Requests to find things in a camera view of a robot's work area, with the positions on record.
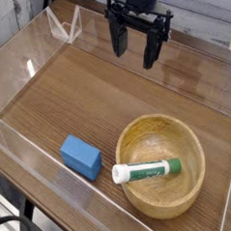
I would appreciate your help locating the clear acrylic tray wall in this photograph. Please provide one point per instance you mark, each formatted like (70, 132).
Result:
(50, 89)

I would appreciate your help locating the clear acrylic corner bracket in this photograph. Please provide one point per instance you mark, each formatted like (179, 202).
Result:
(65, 31)

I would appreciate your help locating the black table leg frame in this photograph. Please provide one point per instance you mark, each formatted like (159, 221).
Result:
(26, 211)

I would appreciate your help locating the green and white marker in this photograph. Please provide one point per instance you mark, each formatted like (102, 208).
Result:
(124, 173)

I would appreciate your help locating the brown wooden bowl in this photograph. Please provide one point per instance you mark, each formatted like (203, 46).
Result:
(155, 137)

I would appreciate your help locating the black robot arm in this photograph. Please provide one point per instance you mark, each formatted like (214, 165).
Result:
(142, 16)

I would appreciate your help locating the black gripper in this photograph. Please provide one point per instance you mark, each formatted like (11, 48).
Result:
(146, 16)

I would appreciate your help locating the blue rectangular block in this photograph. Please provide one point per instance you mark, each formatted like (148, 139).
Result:
(82, 157)

